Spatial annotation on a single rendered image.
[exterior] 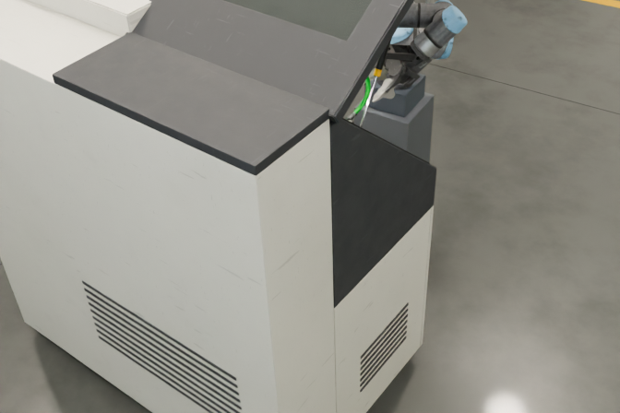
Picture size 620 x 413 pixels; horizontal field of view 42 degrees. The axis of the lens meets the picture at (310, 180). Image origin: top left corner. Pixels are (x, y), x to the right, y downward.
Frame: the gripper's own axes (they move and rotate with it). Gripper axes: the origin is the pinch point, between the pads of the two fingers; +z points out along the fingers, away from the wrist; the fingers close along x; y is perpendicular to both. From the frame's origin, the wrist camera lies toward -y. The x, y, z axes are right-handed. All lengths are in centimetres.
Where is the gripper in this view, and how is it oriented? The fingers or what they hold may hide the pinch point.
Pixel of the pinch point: (369, 89)
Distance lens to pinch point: 248.2
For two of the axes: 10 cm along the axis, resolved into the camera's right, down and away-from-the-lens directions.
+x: -2.9, -7.5, 6.0
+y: 6.7, 2.9, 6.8
